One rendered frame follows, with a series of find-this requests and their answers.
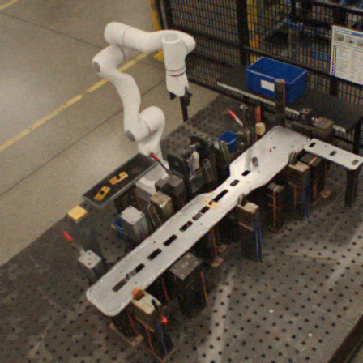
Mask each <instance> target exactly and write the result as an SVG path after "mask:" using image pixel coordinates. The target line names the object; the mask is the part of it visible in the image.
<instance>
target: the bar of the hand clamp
mask: <svg viewBox="0 0 363 363"><path fill-rule="evenodd" d="M239 109H240V112H241V119H242V122H243V126H244V131H245V132H246V133H247V134H248V130H249V131H250V133H249V134H251V135H252V130H251V125H250V119H249V115H248V113H249V112H250V107H246V105H242V106H241V107H239ZM247 129H248V130H247ZM249 134H248V137H249Z"/></svg>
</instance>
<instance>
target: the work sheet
mask: <svg viewBox="0 0 363 363"><path fill-rule="evenodd" d="M333 45H334V46H336V45H337V50H336V64H335V50H334V65H333V75H331V68H332V57H333ZM334 67H335V76H334ZM328 75H330V76H332V77H335V78H337V79H342V80H345V81H348V82H350V83H354V84H357V85H360V86H362V87H363V31H362V30H357V29H354V28H348V27H345V26H341V25H338V24H334V23H331V39H330V53H329V68H328Z"/></svg>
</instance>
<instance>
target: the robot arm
mask: <svg viewBox="0 0 363 363"><path fill-rule="evenodd" d="M104 37H105V40H106V41H107V42H108V43H109V44H111V45H110V46H108V47H106V48H105V49H103V50H101V51H100V52H99V53H98V54H97V55H96V56H95V57H94V58H93V60H92V67H93V69H94V71H95V72H96V73H97V74H98V75H99V76H101V77H103V78H106V79H107V80H109V81H111V82H112V83H113V84H114V87H115V88H116V90H117V93H118V94H119V96H120V97H121V100H122V103H123V108H124V129H125V133H126V136H127V138H128V139H129V140H130V141H131V142H133V143H139V145H138V148H139V152H141V153H143V154H144V155H146V156H149V157H151V155H150V152H154V153H155V154H156V156H157V157H158V158H159V159H160V161H161V162H162V163H163V165H164V166H165V167H166V168H167V169H169V166H168V165H167V164H164V161H163V157H162V153H161V150H160V138H161V136H162V134H163V131H164V125H165V117H164V114H163V112H162V111H161V110H160V109H159V108H157V107H154V106H152V107H149V108H147V109H145V110H144V111H143V112H142V113H141V114H140V115H139V107H140V103H141V96H140V92H139V89H138V87H137V84H136V82H135V80H134V79H133V77H132V76H130V75H128V74H126V73H122V72H119V71H118V70H117V66H118V65H120V64H121V63H123V62H124V61H125V60H126V59H128V58H129V57H130V56H131V54H132V52H133V49H135V50H138V51H140V52H143V53H152V52H155V51H157V50H160V49H162V50H163V51H164V61H165V66H166V71H167V72H166V81H164V83H165V85H166V87H167V89H168V90H169V95H170V100H173V99H175V98H176V97H177V96H176V94H177V95H179V96H183V98H184V100H183V102H184V107H185V108H186V107H187V106H189V105H190V98H191V96H192V94H193V92H192V91H190V90H189V87H188V82H187V78H186V73H185V69H186V67H185V61H184V59H185V56H186V55H187V54H188V53H190V52H191V51H192V50H193V49H194V47H195V41H194V39H193V38H192V37H191V36H188V35H186V34H184V33H181V32H177V31H172V30H165V31H158V32H152V33H149V32H145V31H142V30H139V29H137V28H133V27H131V26H128V25H125V24H123V23H110V24H107V25H106V27H105V31H104ZM184 94H186V95H187V97H185V95H184ZM151 158H152V157H151ZM152 159H153V158H152ZM153 160H154V159H153ZM158 164H159V163H158ZM165 171H166V170H165V169H164V168H163V167H162V166H161V165H160V164H159V165H157V166H156V167H155V168H154V169H153V170H152V171H150V172H149V173H147V174H146V175H145V176H144V177H142V178H141V179H140V180H139V181H140V183H141V184H143V185H145V186H155V185H154V184H155V183H156V182H157V181H158V180H160V179H161V178H162V179H163V180H164V179H165V178H166V177H167V176H168V174H167V173H166V172H165Z"/></svg>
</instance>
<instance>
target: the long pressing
mask: <svg viewBox="0 0 363 363"><path fill-rule="evenodd" d="M271 137H272V138H271ZM309 141H310V138H309V137H307V136H305V135H303V134H300V133H297V132H296V131H293V130H290V129H288V128H285V127H283V126H274V127H273V128H272V129H271V130H269V131H268V132H267V133H266V134H265V135H264V136H263V137H262V138H261V139H260V140H258V141H257V142H256V143H255V144H254V145H252V146H251V147H250V148H249V149H248V150H246V151H245V152H244V153H243V154H241V155H240V156H239V157H238V158H237V159H235V161H234V162H232V163H231V165H230V166H229V171H230V178H229V179H228V180H227V181H226V182H225V183H224V184H221V185H220V186H219V187H218V188H217V189H216V190H214V191H212V192H211V193H206V194H198V195H196V196H195V197H194V198H193V199H192V200H190V201H189V202H188V203H187V204H186V205H185V206H184V207H183V208H182V209H181V210H179V211H178V212H177V213H176V214H175V215H174V216H173V217H172V218H170V219H169V220H167V221H166V222H165V223H164V224H162V225H161V226H160V227H159V228H158V229H157V230H156V231H155V232H154V233H153V234H151V235H150V236H149V237H148V238H147V239H145V240H144V241H143V242H142V243H141V245H139V246H138V247H137V248H136V249H135V250H132V251H131V252H130V253H129V254H128V255H127V256H126V257H125V258H123V259H122V260H121V261H120V262H119V263H118V264H116V265H115V266H114V267H113V268H112V269H111V270H110V271H109V272H108V273H107V274H105V275H104V276H103V277H101V278H99V279H98V281H97V282H95V283H94V284H93V285H92V286H91V287H90V288H89V289H88V290H87V291H86V298H87V300H88V301H89V302H90V303H92V304H93V305H94V306H96V307H97V308H98V309H99V310H101V311H102V312H103V313H104V314H106V315H107V316H115V315H117V314H118V313H120V312H121V311H122V310H123V309H124V308H125V307H126V306H128V305H129V304H130V303H131V300H132V299H133V297H132V291H133V289H134V288H135V287H137V286H139V287H140V288H141V289H142V290H144V289H145V288H146V287H147V286H148V285H150V284H151V283H152V282H153V281H154V280H156V279H157V278H158V277H159V276H161V275H162V274H163V273H164V272H165V271H166V270H167V269H168V268H169V267H171V266H172V265H173V264H174V263H175V262H176V260H177V259H178V258H179V257H181V256H182V255H183V254H184V253H185V252H186V251H187V250H188V249H189V248H191V247H192V246H193V245H194V244H195V243H196V242H197V241H198V240H199V239H200V238H202V237H203V236H204V235H205V234H206V233H207V232H208V231H209V230H210V229H211V228H212V227H213V226H214V225H215V224H216V223H217V222H218V221H219V220H221V219H222V218H224V217H225V216H226V215H227V214H228V213H229V212H230V211H231V210H232V209H234V208H235V206H236V205H237V196H238V195H239V194H240V193H241V192H242V191H243V192H244V193H246V195H248V193H249V192H251V191H252V190H253V189H255V188H258V187H260V186H263V185H265V184H267V183H268V182H269V181H270V180H271V179H272V178H273V177H274V176H276V175H277V174H278V172H279V171H280V170H281V169H282V168H283V167H284V166H285V165H286V164H287V160H288V154H289V153H290V151H291V150H294V151H295V152H297V154H300V153H301V152H302V151H303V150H304V147H305V146H306V144H307V143H308V142H309ZM274 147H275V149H274ZM270 149H271V150H272V152H270ZM253 156H257V157H258V166H256V167H254V166H253V165H252V158H253ZM246 170H248V171H250V173H249V174H248V175H247V176H246V177H243V176H242V174H243V173H244V172H245V171H246ZM258 172H259V173H258ZM235 180H238V181H239V182H240V183H239V184H237V185H235V186H234V187H232V186H230V185H229V184H232V183H233V182H234V181H235ZM247 182H248V183H247ZM222 190H228V193H227V194H226V195H225V196H224V197H223V198H222V199H220V200H219V201H218V202H217V204H219V205H220V206H219V207H218V208H216V209H215V210H213V209H210V210H209V211H208V212H206V213H205V214H204V215H203V216H202V217H201V218H198V219H197V220H193V219H192V218H193V217H194V216H196V215H197V214H198V213H199V212H200V211H201V210H202V209H204V208H205V207H207V206H206V205H204V204H203V203H202V201H203V200H204V199H206V198H208V199H210V200H213V199H214V198H215V197H216V196H217V195H218V194H219V193H220V192H221V191H222ZM187 221H191V222H193V224H192V225H191V226H190V227H189V228H188V229H187V230H186V231H185V232H181V231H179V228H180V227H182V226H183V225H184V224H185V223H186V222H187ZM172 235H176V236H177V239H176V240H175V241H174V242H173V243H172V244H171V245H170V246H165V245H164V243H165V242H166V241H167V240H168V239H169V238H170V237H171V236H172ZM154 242H155V243H154ZM155 250H162V251H161V252H160V253H159V254H158V255H157V256H156V257H155V258H154V259H153V260H152V261H149V260H148V259H147V257H148V256H149V255H150V254H151V253H152V252H153V251H155ZM141 263H142V264H143V265H144V266H145V267H144V268H143V269H142V271H141V272H139V273H138V274H137V275H136V276H132V275H131V274H130V273H131V272H132V271H133V270H134V269H135V268H136V267H137V266H138V265H139V264H141ZM121 272H122V273H121ZM126 273H129V274H130V275H131V278H130V279H126ZM122 279H125V280H127V281H128V282H127V283H126V284H125V285H123V286H122V287H121V288H120V289H119V290H118V291H117V292H114V291H113V287H114V286H115V285H116V284H117V283H118V282H120V281H121V280H122ZM135 282H137V283H135Z"/></svg>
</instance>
